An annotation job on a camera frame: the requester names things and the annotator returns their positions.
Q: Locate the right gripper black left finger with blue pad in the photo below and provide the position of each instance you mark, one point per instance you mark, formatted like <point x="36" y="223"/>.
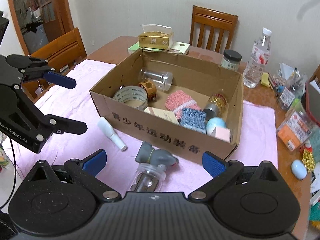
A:
<point x="83" y="172"/>

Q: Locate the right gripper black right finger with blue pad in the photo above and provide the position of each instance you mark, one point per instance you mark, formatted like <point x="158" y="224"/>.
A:
<point x="224" y="174"/>

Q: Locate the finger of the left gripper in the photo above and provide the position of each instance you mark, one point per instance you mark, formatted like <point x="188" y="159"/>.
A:
<point x="61" y="125"/>
<point x="60" y="80"/>

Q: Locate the white plastic bottle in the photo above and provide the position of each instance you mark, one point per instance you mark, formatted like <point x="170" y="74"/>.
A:
<point x="110" y="133"/>

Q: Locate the light blue white ball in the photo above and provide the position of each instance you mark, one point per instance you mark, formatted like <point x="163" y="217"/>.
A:
<point x="213" y="123"/>

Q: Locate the clear jar brown contents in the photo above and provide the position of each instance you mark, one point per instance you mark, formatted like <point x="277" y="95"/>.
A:
<point x="148" y="178"/>

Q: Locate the grey plush toy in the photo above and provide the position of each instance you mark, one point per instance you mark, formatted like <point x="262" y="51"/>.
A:
<point x="158" y="158"/>

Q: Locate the jar of gold beads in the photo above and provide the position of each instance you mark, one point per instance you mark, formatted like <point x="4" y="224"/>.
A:
<point x="215" y="106"/>

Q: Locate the wooden toy car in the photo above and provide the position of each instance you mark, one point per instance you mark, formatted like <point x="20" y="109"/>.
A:
<point x="150" y="89"/>

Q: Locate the pink cosmetics box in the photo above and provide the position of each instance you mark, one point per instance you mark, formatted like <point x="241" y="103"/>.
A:
<point x="221" y="133"/>

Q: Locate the wooden chair left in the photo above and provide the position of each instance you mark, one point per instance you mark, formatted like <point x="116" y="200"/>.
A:
<point x="64" y="52"/>

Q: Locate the wooden chair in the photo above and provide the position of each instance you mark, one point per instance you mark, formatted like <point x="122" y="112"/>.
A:
<point x="316" y="76"/>
<point x="64" y="52"/>
<point x="217" y="23"/>

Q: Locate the blue knitted cloth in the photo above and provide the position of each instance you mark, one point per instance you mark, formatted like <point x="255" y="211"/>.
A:
<point x="193" y="119"/>

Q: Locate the brown cardboard box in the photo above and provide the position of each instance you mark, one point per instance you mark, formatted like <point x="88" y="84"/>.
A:
<point x="198" y="78"/>

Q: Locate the pink knitted cloth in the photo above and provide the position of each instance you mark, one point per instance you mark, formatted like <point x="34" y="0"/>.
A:
<point x="179" y="100"/>

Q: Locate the gold ornament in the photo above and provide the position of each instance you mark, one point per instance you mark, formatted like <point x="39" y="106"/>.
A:
<point x="308" y="160"/>

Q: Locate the teal packet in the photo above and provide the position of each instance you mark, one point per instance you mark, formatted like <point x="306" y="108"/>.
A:
<point x="315" y="143"/>

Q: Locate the yellow sticky notes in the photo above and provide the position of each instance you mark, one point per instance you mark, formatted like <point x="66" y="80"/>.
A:
<point x="265" y="79"/>

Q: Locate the empty clear plastic jar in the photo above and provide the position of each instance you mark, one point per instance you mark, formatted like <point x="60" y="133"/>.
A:
<point x="162" y="80"/>

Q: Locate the clear water bottle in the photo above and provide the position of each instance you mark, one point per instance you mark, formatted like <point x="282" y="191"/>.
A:
<point x="259" y="57"/>

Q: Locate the gold tissue pack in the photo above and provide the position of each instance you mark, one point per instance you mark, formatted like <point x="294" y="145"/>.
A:
<point x="156" y="36"/>

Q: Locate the clear pen holder jar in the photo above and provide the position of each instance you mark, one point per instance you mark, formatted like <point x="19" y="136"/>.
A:
<point x="293" y="89"/>

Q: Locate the black lid glass jar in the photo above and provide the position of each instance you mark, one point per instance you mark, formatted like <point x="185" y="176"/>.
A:
<point x="231" y="59"/>

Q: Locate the red smartphone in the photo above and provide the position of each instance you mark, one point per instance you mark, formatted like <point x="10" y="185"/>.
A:
<point x="312" y="100"/>

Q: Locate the thick green white book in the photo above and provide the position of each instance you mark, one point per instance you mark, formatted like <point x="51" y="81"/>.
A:
<point x="177" y="47"/>

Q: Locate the wooden chair right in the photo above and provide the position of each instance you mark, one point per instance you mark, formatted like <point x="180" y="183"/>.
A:
<point x="316" y="76"/>

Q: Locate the wooden chair back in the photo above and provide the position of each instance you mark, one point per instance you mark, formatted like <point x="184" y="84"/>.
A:
<point x="217" y="23"/>

